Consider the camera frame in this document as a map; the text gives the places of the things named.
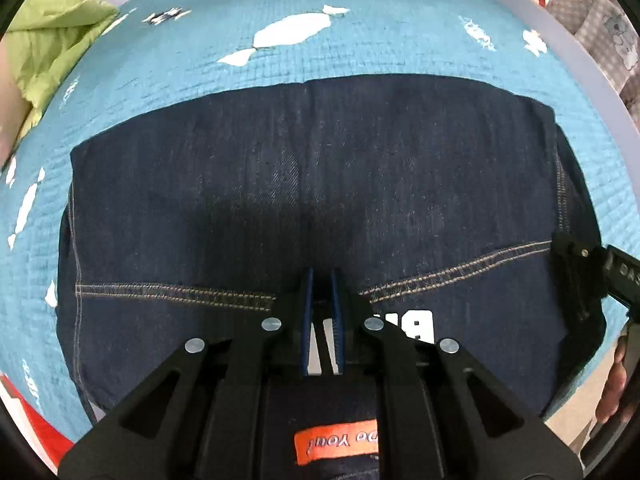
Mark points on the red cloth under bedspread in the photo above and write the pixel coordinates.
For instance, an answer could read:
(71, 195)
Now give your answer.
(48, 444)

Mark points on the green and pink quilt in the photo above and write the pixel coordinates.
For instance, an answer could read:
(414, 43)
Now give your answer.
(41, 46)

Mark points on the grey checked pillow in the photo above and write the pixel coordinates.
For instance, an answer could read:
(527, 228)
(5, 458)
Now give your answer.
(604, 31)

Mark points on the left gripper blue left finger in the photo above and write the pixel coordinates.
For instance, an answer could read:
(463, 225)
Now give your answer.
(306, 322)

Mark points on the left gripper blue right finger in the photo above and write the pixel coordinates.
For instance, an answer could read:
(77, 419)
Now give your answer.
(335, 336)

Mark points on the teal patterned bedspread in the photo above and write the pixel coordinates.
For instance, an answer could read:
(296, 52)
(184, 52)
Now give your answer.
(165, 51)

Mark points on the person's right hand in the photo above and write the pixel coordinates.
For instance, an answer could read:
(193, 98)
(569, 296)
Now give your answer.
(615, 384)

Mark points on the dark denim jacket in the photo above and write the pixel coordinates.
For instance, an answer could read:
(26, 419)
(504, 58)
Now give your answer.
(183, 248)

